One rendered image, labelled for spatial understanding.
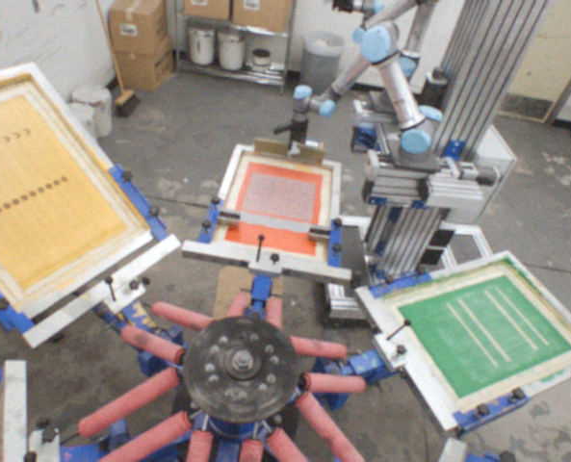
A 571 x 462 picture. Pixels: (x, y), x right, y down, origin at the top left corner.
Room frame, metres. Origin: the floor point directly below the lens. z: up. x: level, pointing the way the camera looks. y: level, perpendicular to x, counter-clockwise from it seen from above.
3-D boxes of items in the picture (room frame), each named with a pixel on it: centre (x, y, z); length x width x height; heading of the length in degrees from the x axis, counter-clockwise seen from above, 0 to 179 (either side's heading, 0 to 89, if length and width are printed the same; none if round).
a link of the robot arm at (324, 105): (1.83, -0.09, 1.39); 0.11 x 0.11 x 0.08; 69
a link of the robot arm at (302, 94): (1.85, 0.00, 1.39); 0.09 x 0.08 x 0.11; 69
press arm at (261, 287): (1.04, 0.03, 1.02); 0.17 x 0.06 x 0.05; 0
